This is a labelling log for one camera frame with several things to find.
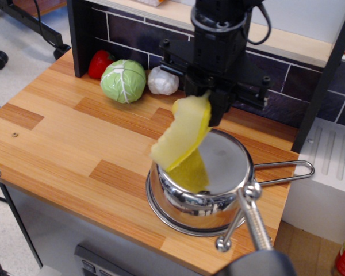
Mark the red toy pepper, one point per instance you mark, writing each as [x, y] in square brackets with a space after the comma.
[100, 61]

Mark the grey oven control panel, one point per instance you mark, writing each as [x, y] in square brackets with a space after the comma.
[90, 263]

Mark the white toy garlic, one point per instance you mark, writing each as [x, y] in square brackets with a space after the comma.
[162, 82]

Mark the stainless steel pot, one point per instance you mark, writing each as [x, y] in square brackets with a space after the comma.
[202, 201]

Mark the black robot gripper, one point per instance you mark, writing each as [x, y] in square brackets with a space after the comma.
[216, 60]

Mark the yellow sponge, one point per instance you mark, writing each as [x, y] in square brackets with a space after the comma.
[176, 151]

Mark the light wooden shelf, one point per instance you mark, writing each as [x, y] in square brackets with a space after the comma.
[289, 45]

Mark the black shelf post left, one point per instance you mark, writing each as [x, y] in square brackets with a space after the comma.
[82, 20]

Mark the black shelf post right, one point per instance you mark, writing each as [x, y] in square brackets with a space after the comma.
[320, 90]

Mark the black clamp body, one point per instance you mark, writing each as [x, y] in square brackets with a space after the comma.
[262, 262]

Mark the white toy sink drainer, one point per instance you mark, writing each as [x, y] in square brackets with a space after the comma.
[317, 204]

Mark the green toy cabbage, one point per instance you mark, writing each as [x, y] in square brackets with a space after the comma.
[124, 81]

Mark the black stand base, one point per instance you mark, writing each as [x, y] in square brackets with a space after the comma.
[29, 14]

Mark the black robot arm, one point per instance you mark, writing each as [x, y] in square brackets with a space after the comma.
[227, 14]

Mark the black shelf post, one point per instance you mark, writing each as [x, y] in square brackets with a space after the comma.
[320, 90]
[82, 20]

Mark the metal clamp screw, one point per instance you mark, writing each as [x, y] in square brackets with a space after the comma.
[248, 211]

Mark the yellow toy potato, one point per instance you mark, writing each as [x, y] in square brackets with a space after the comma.
[175, 107]

